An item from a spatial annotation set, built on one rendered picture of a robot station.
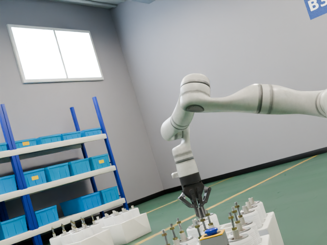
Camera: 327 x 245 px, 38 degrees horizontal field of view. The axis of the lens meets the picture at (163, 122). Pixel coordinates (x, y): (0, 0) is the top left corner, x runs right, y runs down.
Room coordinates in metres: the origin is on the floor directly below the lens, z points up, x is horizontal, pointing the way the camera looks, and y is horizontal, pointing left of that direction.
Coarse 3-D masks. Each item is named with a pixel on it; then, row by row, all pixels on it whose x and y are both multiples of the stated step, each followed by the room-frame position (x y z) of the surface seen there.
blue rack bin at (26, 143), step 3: (33, 138) 6.55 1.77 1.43; (15, 141) 6.29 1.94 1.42; (18, 141) 6.33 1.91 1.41; (21, 141) 6.37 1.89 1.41; (24, 141) 6.41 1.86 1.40; (27, 141) 6.45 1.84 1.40; (30, 141) 6.50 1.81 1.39; (33, 141) 6.54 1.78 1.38; (18, 144) 6.33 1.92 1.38; (21, 144) 6.37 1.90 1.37; (24, 144) 6.40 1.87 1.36; (27, 144) 6.44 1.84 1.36; (30, 144) 6.49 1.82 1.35; (33, 144) 6.52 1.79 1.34; (18, 147) 6.33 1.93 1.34; (21, 147) 6.36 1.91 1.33
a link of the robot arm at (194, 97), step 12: (192, 84) 1.42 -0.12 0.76; (204, 84) 1.43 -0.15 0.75; (180, 96) 1.45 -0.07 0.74; (192, 96) 1.41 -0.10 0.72; (204, 96) 1.41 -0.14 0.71; (228, 96) 1.43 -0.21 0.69; (240, 96) 1.42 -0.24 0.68; (252, 96) 1.42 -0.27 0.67; (192, 108) 1.43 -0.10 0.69; (204, 108) 1.43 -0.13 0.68; (216, 108) 1.44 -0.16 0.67; (228, 108) 1.44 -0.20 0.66; (240, 108) 1.44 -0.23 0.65; (252, 108) 1.44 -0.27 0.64
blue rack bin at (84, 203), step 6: (96, 192) 7.21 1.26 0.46; (78, 198) 6.99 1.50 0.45; (84, 198) 7.00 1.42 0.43; (90, 198) 7.10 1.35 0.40; (96, 198) 7.20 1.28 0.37; (60, 204) 7.23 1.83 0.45; (66, 204) 7.17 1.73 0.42; (72, 204) 7.10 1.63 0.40; (78, 204) 7.02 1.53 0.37; (84, 204) 6.99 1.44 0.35; (90, 204) 7.08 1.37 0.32; (96, 204) 7.18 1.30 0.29; (66, 210) 7.20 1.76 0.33; (72, 210) 7.13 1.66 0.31; (78, 210) 7.05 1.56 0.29; (84, 210) 6.98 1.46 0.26
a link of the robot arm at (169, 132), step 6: (168, 120) 1.69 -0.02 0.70; (162, 126) 1.73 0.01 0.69; (168, 126) 1.69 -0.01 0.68; (162, 132) 1.73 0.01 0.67; (168, 132) 1.70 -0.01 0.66; (174, 132) 1.68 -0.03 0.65; (180, 132) 1.73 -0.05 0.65; (168, 138) 1.72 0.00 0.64; (174, 138) 1.73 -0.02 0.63; (180, 138) 1.75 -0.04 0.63
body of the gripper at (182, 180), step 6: (192, 174) 1.72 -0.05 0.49; (198, 174) 1.74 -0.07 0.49; (180, 180) 1.74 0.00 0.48; (186, 180) 1.72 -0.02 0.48; (192, 180) 1.72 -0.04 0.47; (198, 180) 1.73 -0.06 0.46; (186, 186) 1.74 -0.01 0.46; (192, 186) 1.74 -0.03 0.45; (198, 186) 1.75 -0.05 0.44; (186, 192) 1.74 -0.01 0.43
